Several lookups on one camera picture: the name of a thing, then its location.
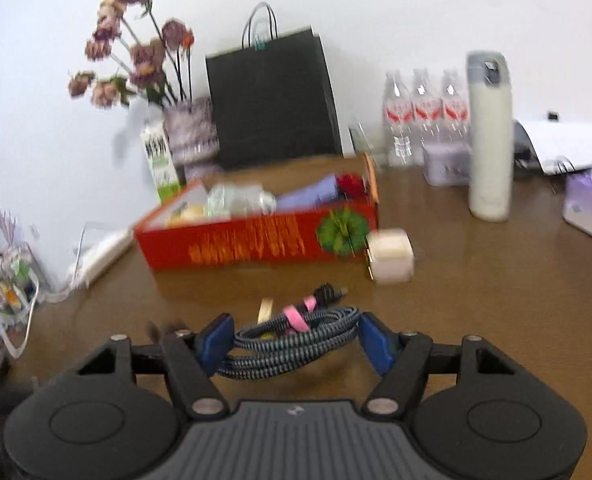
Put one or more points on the purple woven cloth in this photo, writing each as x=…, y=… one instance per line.
x=312, y=196

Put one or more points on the purple textured vase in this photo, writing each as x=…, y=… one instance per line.
x=192, y=138

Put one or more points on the water bottle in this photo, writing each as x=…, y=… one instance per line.
x=398, y=120
x=455, y=112
x=426, y=106

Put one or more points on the green white milk carton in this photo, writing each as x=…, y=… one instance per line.
x=157, y=153

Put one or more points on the white power strip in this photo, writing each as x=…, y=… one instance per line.
x=94, y=258

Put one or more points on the plastic bag of items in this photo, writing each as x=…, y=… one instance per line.
x=20, y=287

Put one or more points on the dried pink flower bouquet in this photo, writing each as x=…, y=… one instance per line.
x=156, y=70

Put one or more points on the small lavender tin box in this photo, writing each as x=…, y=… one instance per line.
x=447, y=164

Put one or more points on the white thermos bottle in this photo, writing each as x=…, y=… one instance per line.
x=491, y=134

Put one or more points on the red orange cardboard box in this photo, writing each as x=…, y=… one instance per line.
x=334, y=231

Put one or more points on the red fabric rose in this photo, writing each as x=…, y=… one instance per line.
x=351, y=187

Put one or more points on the water bottle middle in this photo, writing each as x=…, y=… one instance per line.
x=426, y=106

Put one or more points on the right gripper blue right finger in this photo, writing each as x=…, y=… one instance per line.
x=404, y=361

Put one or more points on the yellow white plush dog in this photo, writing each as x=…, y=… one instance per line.
x=186, y=214

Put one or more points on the pink cube charger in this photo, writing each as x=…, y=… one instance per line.
x=391, y=258

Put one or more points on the black paper shopping bag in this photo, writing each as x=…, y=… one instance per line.
x=272, y=99

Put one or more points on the water bottle left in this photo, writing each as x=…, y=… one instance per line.
x=398, y=120

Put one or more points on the clear plastic bag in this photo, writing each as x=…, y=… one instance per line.
x=237, y=200

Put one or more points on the clear glass cup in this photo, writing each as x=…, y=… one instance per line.
x=372, y=140

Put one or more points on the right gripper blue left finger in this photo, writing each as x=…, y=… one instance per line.
x=187, y=360

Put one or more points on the water bottle right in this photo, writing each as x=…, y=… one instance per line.
x=455, y=112

